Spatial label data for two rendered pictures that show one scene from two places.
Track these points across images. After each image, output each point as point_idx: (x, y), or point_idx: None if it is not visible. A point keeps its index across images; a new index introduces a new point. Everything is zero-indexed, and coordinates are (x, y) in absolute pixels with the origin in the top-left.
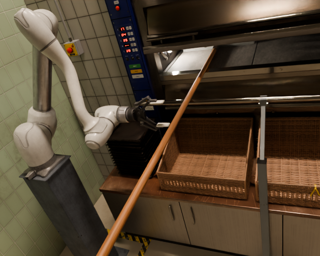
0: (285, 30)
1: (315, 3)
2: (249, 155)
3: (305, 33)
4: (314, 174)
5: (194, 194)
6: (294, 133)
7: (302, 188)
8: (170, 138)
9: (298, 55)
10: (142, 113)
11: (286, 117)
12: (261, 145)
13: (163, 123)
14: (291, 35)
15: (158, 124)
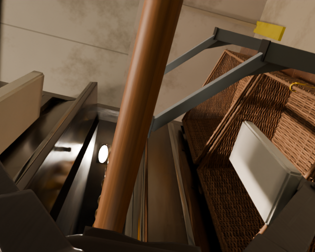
0: (29, 163)
1: (15, 174)
2: None
3: (48, 150)
4: (300, 162)
5: None
6: (246, 220)
7: (308, 91)
8: None
9: None
10: (87, 243)
11: (220, 248)
12: (231, 70)
13: (246, 182)
14: (43, 159)
15: (269, 179)
